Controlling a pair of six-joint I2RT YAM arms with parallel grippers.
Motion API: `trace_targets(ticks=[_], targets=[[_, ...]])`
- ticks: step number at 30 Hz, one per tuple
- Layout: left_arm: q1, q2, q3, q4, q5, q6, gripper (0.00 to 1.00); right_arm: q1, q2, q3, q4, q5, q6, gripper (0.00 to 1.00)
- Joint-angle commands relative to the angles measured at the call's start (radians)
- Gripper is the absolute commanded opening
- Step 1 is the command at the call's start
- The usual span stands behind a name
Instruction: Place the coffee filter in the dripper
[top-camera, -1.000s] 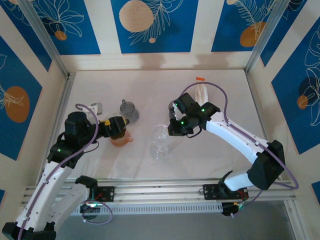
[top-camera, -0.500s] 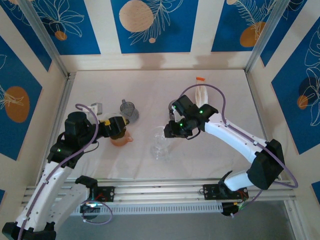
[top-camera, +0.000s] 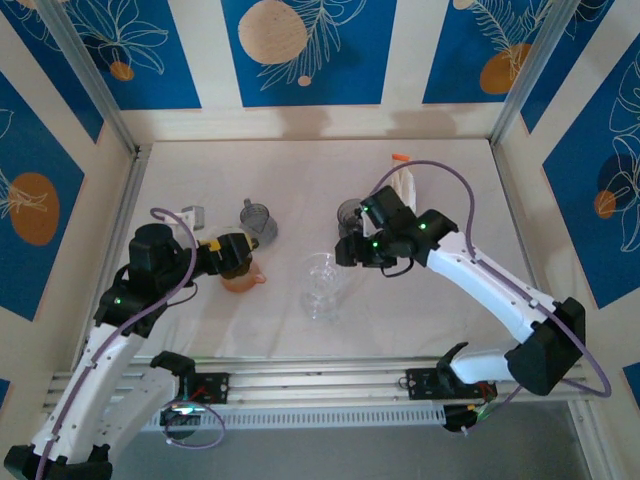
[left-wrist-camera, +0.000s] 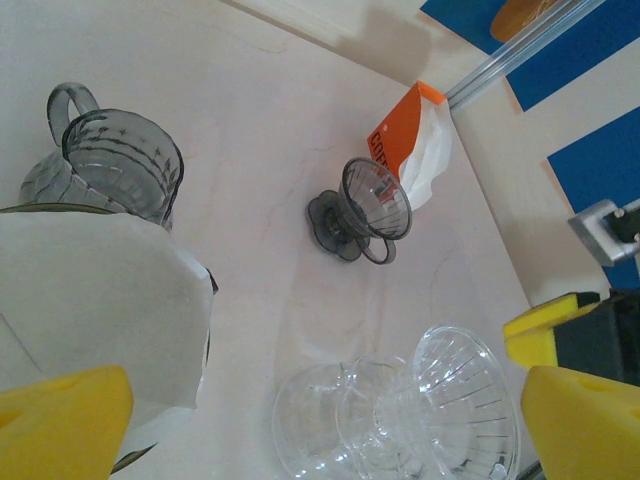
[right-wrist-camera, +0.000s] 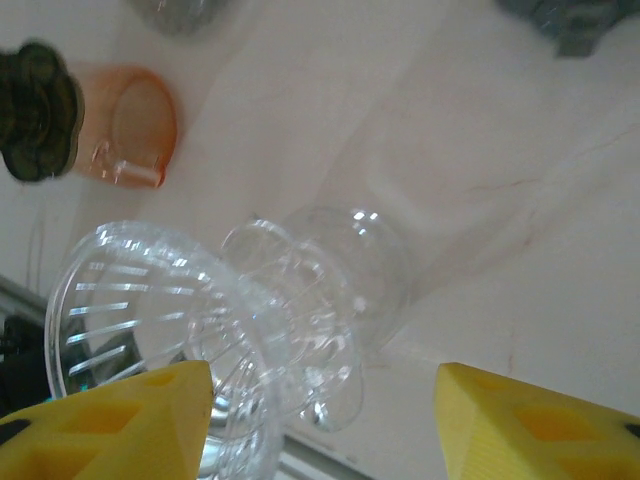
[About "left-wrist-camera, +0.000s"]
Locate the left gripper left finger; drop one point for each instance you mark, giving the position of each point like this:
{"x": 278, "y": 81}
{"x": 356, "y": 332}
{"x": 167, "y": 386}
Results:
{"x": 60, "y": 430}

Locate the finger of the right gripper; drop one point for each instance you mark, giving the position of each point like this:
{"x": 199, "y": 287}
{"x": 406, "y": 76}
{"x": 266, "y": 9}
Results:
{"x": 532, "y": 340}

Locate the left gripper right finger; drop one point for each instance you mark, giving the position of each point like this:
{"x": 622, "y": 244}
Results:
{"x": 585, "y": 430}

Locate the clear plastic dripper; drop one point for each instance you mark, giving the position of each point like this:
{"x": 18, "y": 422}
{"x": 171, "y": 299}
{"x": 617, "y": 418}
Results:
{"x": 465, "y": 400}

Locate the white paper coffee filter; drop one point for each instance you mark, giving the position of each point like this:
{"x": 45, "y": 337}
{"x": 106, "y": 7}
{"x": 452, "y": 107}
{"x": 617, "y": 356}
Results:
{"x": 90, "y": 300}

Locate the grey plastic dripper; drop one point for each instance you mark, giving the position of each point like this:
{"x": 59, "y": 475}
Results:
{"x": 375, "y": 205}

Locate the clear glass carafe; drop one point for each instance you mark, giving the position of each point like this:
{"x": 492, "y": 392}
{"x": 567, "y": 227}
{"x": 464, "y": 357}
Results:
{"x": 305, "y": 415}

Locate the orange and white filter pack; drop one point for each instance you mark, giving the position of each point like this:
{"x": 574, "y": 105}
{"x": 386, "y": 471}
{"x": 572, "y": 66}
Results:
{"x": 400, "y": 130}

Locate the grey ribbed dripper cup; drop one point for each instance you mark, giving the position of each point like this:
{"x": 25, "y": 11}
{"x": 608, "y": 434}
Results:
{"x": 125, "y": 160}

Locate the aluminium frame post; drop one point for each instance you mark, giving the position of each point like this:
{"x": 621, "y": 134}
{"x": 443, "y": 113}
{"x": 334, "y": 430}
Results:
{"x": 500, "y": 62}

